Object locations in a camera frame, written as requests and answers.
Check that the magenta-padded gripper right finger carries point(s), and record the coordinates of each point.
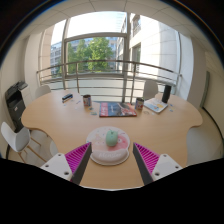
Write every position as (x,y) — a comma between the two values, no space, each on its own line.
(165,165)

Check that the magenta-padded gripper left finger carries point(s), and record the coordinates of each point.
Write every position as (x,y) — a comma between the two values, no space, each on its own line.
(59,165)

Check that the mint green computer mouse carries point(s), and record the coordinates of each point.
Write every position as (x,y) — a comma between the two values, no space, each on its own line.
(112,138)

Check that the pink and white mouse pad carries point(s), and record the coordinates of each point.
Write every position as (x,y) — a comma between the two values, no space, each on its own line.
(108,155)

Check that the white chair with wooden legs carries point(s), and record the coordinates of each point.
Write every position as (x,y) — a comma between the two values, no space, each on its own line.
(15,138)

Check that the light blue cover magazine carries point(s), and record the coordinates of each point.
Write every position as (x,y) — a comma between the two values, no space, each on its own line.
(155,105)

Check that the small printed card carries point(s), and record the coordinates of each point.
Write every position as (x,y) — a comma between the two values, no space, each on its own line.
(93,113)

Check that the red and white printed cup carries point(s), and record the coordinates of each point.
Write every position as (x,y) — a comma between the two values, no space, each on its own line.
(139,104)

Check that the black stapler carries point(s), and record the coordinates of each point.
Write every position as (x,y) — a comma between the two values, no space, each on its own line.
(67,97)

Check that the colourful printed cup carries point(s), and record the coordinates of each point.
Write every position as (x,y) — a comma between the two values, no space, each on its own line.
(87,100)

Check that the tall black speaker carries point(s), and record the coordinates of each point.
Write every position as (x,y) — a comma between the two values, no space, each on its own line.
(166,93)

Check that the red cover magazine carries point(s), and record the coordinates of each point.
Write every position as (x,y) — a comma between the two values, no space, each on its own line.
(117,109)

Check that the black office printer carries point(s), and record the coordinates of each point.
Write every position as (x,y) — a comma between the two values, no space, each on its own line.
(15,103)

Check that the grey door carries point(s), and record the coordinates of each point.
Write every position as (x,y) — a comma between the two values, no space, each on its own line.
(204,89)

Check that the metal balcony railing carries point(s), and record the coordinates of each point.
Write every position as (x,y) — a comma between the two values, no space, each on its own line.
(100,62)

